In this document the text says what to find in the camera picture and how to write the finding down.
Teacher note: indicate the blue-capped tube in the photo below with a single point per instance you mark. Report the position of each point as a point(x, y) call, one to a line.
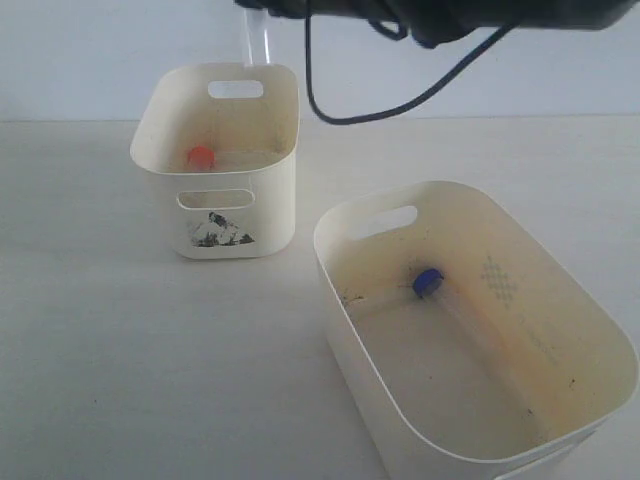
point(432, 286)

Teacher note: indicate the orange-capped tube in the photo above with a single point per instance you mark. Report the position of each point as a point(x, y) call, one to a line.
point(204, 159)
point(255, 38)

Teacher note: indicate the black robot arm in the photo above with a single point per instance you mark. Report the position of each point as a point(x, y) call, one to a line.
point(435, 22)

